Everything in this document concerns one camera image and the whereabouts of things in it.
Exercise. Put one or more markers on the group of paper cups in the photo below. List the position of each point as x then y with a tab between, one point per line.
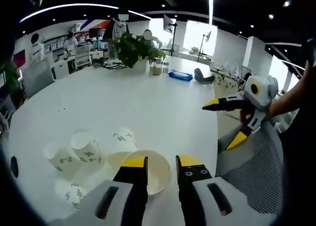
84	149

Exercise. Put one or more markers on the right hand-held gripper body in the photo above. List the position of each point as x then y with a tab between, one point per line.
263	92

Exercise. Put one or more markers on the clear glass jar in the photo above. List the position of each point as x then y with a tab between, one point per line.
165	67

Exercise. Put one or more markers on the person's dark clothing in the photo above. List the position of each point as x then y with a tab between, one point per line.
303	142

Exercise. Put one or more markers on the glass jar brown contents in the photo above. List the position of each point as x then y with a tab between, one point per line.
156	69

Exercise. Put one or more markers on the black curved object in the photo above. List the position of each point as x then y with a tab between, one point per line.
203	77

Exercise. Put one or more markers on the monitor on black stand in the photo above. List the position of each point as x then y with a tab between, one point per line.
169	22

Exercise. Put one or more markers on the pink wall screen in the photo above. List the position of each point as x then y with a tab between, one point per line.
19	58

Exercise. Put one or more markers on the single white paper cup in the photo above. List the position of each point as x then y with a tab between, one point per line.
158	176

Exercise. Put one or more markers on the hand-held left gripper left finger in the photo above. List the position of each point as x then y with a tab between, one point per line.
133	186

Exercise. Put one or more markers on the small potted plant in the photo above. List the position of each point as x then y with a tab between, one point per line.
195	50

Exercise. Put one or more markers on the shelf of storage boxes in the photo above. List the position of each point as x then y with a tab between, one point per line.
56	44

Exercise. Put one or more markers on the row of office chairs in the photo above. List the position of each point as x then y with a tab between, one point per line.
232	74

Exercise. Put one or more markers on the white table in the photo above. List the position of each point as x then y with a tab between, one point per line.
123	107

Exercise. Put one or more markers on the white mesh office chair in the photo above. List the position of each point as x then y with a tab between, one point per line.
83	58

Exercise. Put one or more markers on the potted green plant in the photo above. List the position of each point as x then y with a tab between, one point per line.
133	48

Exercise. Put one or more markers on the small black object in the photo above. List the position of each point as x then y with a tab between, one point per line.
14	166

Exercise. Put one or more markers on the straight ceiling light strip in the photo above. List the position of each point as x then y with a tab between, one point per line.
210	6

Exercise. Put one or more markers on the blue packet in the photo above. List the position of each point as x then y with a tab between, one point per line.
180	75

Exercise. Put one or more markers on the black tripod stand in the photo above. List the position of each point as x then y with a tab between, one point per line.
203	45

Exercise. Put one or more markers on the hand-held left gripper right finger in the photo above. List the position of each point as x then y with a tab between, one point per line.
195	186

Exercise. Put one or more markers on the grey mesh office chair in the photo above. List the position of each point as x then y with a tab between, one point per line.
254	166

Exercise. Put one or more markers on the pale grey chair back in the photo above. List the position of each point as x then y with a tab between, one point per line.
37	75

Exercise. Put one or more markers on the curved ceiling light strip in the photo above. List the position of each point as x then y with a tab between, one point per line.
74	7

